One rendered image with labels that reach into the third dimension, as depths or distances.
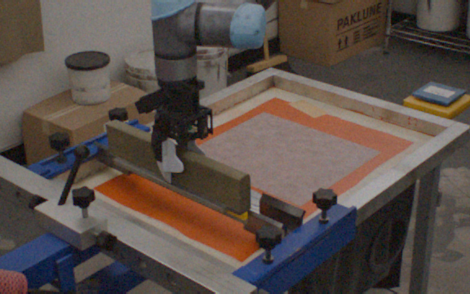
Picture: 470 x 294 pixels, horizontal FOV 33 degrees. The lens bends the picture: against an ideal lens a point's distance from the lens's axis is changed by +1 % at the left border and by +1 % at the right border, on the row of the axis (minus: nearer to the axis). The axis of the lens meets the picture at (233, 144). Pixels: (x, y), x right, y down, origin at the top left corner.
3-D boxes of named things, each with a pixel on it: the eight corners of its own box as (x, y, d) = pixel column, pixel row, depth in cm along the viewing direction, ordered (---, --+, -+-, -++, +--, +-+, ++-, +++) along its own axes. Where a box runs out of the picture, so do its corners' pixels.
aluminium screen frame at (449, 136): (270, 79, 216) (270, 67, 214) (470, 140, 181) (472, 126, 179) (31, 193, 163) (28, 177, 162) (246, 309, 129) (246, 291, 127)
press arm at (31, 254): (78, 240, 141) (75, 216, 138) (100, 252, 137) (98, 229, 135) (-7, 287, 129) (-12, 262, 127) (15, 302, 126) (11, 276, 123)
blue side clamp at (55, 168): (138, 144, 185) (135, 118, 181) (152, 151, 182) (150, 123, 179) (30, 196, 165) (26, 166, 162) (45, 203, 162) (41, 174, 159)
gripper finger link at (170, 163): (176, 194, 144) (179, 147, 141) (153, 184, 147) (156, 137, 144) (188, 189, 146) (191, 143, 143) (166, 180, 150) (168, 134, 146)
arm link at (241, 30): (270, -8, 137) (208, -11, 139) (259, 11, 127) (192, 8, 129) (270, 35, 140) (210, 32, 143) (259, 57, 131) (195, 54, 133)
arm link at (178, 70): (144, 54, 137) (177, 42, 143) (146, 78, 139) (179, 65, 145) (175, 64, 133) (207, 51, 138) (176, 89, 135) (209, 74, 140)
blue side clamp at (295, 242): (333, 228, 152) (334, 197, 148) (355, 238, 149) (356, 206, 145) (230, 305, 132) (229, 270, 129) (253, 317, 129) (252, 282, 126)
